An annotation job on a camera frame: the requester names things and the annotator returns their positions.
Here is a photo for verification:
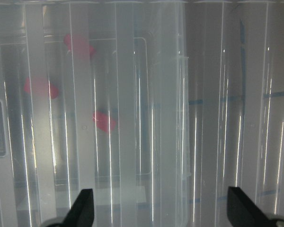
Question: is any red block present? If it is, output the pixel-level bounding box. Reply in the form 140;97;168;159
63;34;96;60
92;111;116;134
24;77;59;99

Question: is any red block lower right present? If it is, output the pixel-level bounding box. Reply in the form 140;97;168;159
92;111;116;134

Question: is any red block centre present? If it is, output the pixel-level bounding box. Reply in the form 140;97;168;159
24;77;59;99

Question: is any red block upper right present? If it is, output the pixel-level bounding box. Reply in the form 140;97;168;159
63;34;96;60

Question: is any clear plastic box lid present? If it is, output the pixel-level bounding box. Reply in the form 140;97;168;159
0;0;284;227

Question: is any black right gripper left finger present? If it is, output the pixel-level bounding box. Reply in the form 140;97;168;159
62;189;95;227

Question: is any clear plastic storage box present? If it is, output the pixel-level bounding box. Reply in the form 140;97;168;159
0;2;189;227

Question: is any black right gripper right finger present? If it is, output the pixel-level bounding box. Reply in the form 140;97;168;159
228;187;271;227

